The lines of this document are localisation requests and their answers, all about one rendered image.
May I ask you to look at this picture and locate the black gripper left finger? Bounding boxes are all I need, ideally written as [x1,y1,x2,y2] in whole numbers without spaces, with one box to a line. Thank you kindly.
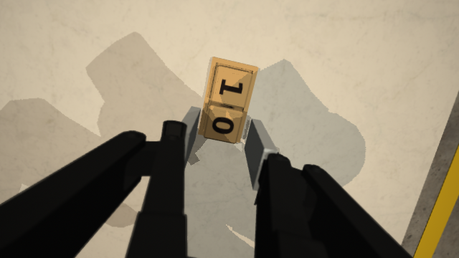
[0,106,201,258]

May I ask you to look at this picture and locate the tan cube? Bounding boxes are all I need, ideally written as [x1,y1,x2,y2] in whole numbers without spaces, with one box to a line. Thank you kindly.
[204,101,243,144]
[211,65,252,108]

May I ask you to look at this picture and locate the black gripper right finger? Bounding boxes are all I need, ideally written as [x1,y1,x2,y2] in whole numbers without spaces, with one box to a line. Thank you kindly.
[245,119,413,258]

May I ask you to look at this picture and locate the brown rectangular tray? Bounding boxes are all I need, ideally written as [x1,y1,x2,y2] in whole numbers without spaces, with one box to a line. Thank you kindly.
[198,57,258,143]

